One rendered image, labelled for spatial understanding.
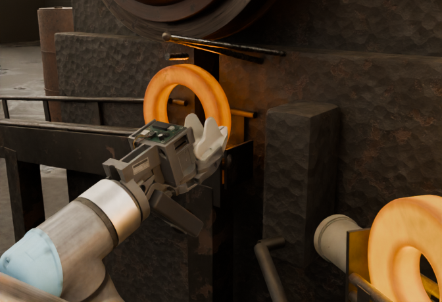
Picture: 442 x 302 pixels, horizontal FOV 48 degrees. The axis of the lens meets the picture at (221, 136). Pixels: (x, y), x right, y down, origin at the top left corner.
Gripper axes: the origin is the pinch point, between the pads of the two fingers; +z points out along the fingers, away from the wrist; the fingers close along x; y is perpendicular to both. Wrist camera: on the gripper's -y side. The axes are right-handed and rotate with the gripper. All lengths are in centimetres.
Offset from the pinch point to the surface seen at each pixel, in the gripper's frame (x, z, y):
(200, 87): 8.1, 6.4, 4.1
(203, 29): 5.5, 7.2, 14.1
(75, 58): 53, 14, 3
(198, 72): 9.4, 7.9, 6.2
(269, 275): -12.9, -10.3, -13.8
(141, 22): 19.3, 7.4, 14.7
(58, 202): 154, 40, -92
